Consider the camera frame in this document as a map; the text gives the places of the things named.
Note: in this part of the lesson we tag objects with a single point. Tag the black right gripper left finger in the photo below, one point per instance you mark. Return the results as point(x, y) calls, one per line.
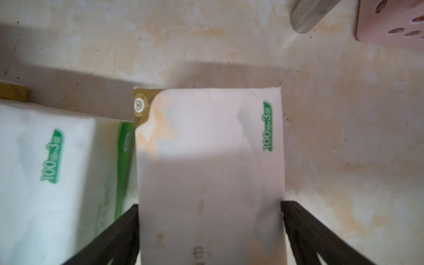
point(116, 245)

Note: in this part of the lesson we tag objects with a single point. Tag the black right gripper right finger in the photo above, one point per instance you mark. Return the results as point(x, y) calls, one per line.
point(310, 240)

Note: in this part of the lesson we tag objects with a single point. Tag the white two-tier shelf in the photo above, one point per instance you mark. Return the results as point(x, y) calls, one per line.
point(308, 13)

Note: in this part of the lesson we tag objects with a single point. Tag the white tissue pack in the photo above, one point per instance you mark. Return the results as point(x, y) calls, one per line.
point(14, 91)
point(63, 178)
point(210, 168)

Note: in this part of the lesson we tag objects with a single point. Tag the pink plastic basket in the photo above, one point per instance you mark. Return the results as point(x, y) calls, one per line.
point(391, 23)

